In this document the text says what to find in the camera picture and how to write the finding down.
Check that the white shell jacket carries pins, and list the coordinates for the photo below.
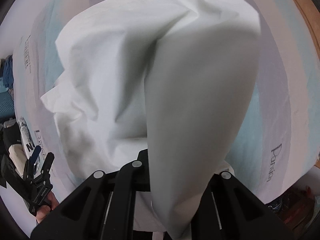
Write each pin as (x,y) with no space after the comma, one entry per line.
(173,76)

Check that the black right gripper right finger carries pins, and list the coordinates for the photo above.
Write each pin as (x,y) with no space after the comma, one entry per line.
(229,210)

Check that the white printed folded shirt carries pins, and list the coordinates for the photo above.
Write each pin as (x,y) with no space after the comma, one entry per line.
(26,138)

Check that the dark blue folded garment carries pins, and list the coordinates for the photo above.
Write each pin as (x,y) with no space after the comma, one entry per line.
(7,79)

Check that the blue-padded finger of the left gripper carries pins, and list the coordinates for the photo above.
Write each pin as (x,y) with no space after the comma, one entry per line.
(29,168)

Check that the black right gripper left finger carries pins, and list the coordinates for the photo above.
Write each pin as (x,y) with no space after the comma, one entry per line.
(102,207)

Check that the person's left hand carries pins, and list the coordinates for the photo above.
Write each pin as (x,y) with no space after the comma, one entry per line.
(45,210)

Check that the beige folded garment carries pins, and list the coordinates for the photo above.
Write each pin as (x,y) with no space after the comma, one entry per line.
(18,157)

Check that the striped pastel bed sheet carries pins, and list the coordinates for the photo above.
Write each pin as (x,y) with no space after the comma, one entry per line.
(279,138)

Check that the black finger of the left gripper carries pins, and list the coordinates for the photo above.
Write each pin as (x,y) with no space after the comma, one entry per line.
(45,170)

